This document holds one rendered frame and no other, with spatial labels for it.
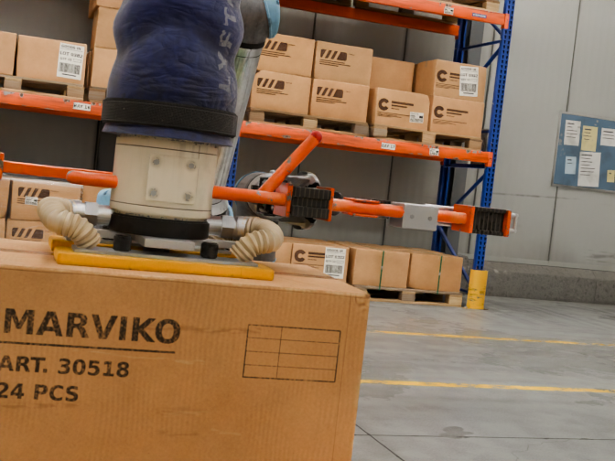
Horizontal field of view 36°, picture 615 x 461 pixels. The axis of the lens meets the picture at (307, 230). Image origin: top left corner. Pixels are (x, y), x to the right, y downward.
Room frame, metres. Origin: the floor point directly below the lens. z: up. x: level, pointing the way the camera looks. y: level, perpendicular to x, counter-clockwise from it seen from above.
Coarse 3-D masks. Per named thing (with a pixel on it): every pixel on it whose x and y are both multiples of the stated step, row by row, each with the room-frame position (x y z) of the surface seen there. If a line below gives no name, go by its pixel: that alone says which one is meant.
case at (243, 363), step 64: (0, 256) 1.44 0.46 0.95; (0, 320) 1.36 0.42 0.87; (64, 320) 1.38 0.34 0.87; (128, 320) 1.40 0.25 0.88; (192, 320) 1.43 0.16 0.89; (256, 320) 1.45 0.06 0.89; (320, 320) 1.48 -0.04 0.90; (0, 384) 1.36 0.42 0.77; (64, 384) 1.38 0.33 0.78; (128, 384) 1.40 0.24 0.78; (192, 384) 1.43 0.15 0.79; (256, 384) 1.45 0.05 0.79; (320, 384) 1.48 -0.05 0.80; (0, 448) 1.36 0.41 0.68; (64, 448) 1.38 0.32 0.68; (128, 448) 1.41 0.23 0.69; (192, 448) 1.43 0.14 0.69; (256, 448) 1.46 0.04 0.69; (320, 448) 1.48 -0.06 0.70
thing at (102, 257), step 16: (128, 240) 1.49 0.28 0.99; (64, 256) 1.42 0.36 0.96; (80, 256) 1.43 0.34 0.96; (96, 256) 1.44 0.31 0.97; (112, 256) 1.45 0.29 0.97; (128, 256) 1.47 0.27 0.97; (144, 256) 1.48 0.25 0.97; (160, 256) 1.48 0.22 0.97; (176, 256) 1.50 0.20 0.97; (192, 256) 1.54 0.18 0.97; (208, 256) 1.53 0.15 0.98; (160, 272) 1.47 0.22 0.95; (176, 272) 1.48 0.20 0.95; (192, 272) 1.49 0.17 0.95; (208, 272) 1.49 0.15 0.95; (224, 272) 1.50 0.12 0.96; (240, 272) 1.51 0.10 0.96; (256, 272) 1.52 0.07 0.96; (272, 272) 1.53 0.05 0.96
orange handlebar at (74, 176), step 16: (48, 176) 1.79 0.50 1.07; (64, 176) 1.80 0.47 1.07; (80, 176) 1.54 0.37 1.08; (96, 176) 1.55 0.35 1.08; (112, 176) 1.56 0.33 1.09; (224, 192) 1.61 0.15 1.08; (240, 192) 1.62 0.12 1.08; (256, 192) 1.63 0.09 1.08; (272, 192) 1.65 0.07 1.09; (336, 208) 1.68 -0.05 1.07; (352, 208) 1.69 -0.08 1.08; (368, 208) 1.69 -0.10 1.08; (384, 208) 1.71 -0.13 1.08; (400, 208) 1.72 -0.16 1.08
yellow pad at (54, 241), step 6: (102, 228) 1.67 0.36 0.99; (108, 228) 1.67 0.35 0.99; (54, 240) 1.61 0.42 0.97; (60, 240) 1.62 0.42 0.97; (66, 240) 1.63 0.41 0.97; (102, 240) 1.65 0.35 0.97; (108, 240) 1.67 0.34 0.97; (54, 246) 1.60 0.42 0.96; (96, 246) 1.63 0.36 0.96; (102, 246) 1.63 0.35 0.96; (108, 246) 1.63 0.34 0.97; (132, 246) 1.65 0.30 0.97; (138, 246) 1.66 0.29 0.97; (198, 246) 1.74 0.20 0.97; (174, 252) 1.67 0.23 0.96; (180, 252) 1.67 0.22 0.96; (186, 252) 1.67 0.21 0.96; (192, 252) 1.68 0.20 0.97; (198, 252) 1.68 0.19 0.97; (222, 252) 1.71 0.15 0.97; (228, 252) 1.71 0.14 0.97
